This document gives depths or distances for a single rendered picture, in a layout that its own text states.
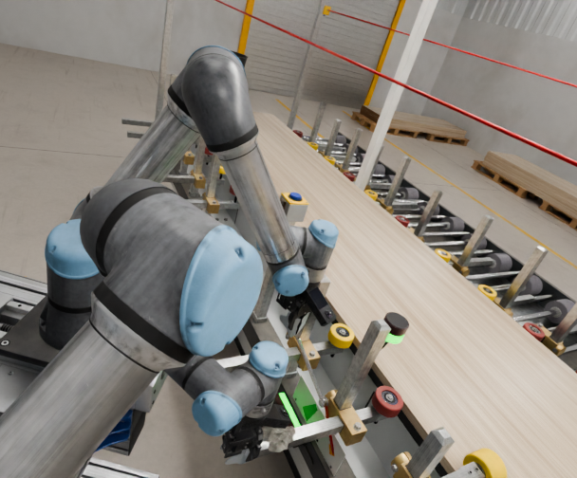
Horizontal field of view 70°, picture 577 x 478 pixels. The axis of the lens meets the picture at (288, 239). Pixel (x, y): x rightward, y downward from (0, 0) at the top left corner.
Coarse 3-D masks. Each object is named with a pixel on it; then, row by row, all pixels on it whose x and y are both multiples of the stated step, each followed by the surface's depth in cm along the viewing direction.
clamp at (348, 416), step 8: (328, 392) 114; (336, 392) 114; (328, 400) 112; (328, 408) 112; (336, 408) 109; (352, 408) 110; (344, 416) 107; (352, 416) 108; (344, 424) 106; (352, 424) 106; (344, 432) 106; (352, 432) 104; (360, 432) 104; (344, 440) 106; (352, 440) 105; (360, 440) 107
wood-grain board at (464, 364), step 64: (320, 192) 226; (384, 256) 182; (448, 320) 152; (512, 320) 164; (384, 384) 120; (448, 384) 123; (512, 384) 131; (576, 384) 140; (512, 448) 109; (576, 448) 115
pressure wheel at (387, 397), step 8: (376, 392) 112; (384, 392) 114; (392, 392) 114; (376, 400) 111; (384, 400) 111; (392, 400) 112; (400, 400) 112; (376, 408) 111; (384, 408) 109; (392, 408) 109; (400, 408) 110; (392, 416) 110
